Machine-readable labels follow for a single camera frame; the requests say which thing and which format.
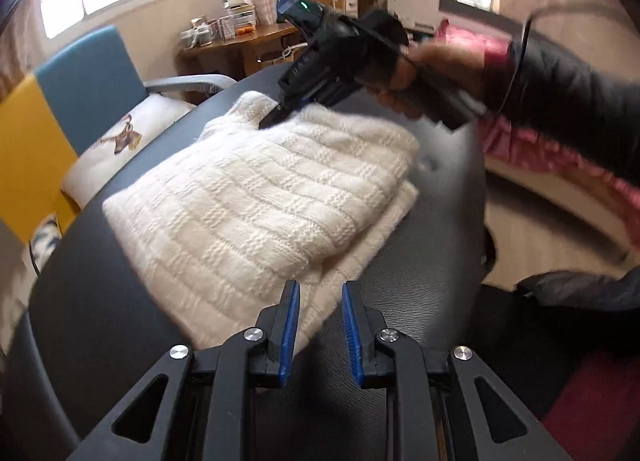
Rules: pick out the grey yellow blue sofa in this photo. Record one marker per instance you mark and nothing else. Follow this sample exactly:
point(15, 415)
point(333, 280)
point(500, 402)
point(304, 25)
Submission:
point(80, 86)

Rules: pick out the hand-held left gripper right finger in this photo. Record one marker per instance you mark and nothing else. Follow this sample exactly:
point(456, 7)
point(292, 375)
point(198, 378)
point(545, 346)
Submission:
point(352, 336)

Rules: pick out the wooden desk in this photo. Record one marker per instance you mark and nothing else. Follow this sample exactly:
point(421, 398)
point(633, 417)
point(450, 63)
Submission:
point(260, 33)

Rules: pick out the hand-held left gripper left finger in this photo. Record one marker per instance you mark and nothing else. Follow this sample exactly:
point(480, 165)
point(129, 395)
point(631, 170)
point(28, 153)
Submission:
point(290, 336)

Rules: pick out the pink ruffled bedding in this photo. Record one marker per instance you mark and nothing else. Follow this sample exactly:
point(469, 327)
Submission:
point(525, 146)

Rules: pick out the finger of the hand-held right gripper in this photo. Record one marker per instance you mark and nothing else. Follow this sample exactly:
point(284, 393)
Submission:
point(275, 116)

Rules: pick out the person's right forearm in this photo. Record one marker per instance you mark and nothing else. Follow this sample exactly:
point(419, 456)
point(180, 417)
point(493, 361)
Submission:
point(575, 91)

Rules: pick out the deer print pillow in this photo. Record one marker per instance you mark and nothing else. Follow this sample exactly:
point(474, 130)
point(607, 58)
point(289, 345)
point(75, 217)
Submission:
point(150, 126)

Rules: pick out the cream knit sweater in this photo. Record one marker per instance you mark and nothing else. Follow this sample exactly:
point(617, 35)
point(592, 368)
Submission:
point(240, 201)

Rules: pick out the person's dark jacket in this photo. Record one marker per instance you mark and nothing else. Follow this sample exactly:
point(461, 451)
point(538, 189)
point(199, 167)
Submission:
point(575, 291)

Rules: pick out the triangle pattern pillow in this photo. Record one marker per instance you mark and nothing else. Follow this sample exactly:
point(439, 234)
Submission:
point(45, 241)

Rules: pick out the person's maroon pants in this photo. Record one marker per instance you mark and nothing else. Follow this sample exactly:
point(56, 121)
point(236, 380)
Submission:
point(600, 416)

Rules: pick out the white carton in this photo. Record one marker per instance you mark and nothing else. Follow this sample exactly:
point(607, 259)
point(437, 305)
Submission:
point(227, 27)

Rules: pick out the person's right hand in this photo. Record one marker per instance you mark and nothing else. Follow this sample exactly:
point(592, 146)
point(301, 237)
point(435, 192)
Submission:
point(450, 66)

